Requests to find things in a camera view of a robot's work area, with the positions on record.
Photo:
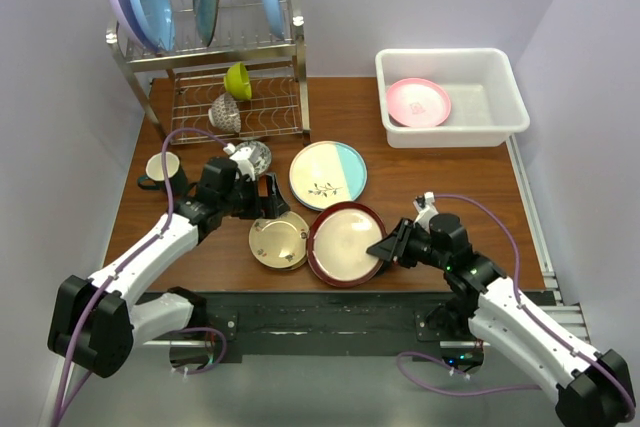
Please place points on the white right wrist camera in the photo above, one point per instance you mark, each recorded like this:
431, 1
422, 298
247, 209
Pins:
425, 208

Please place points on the cream and teal plate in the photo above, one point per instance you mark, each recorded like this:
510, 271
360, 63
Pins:
327, 172

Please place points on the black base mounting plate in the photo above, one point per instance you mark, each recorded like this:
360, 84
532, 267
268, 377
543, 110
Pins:
340, 323

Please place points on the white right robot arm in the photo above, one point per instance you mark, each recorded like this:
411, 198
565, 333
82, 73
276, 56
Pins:
587, 387

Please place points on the pink plate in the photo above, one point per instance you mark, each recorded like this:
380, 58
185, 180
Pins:
418, 103

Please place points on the light blue plate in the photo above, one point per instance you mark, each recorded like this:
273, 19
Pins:
155, 20

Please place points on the white plastic bin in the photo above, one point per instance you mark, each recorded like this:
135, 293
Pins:
487, 106

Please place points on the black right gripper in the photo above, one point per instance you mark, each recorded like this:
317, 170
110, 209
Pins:
394, 246

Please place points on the black floral patterned bowl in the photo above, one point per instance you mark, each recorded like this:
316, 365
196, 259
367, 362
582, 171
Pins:
262, 156

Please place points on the cream yellow small plate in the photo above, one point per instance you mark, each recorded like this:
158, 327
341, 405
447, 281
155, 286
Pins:
288, 232

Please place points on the red rimmed cream plate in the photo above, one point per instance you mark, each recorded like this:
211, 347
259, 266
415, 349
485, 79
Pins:
338, 242

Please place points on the dark green mug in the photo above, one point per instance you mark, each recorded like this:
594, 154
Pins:
154, 177

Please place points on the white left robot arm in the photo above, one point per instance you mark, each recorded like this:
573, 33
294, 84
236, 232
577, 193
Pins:
98, 321

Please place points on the steel dish rack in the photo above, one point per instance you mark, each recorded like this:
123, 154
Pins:
176, 89

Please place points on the red patterned white bowl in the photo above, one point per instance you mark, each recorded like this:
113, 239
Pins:
224, 114

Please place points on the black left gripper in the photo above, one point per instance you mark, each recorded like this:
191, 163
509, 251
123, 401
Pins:
270, 206

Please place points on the lime green bowl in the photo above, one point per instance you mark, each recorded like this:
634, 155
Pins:
237, 82

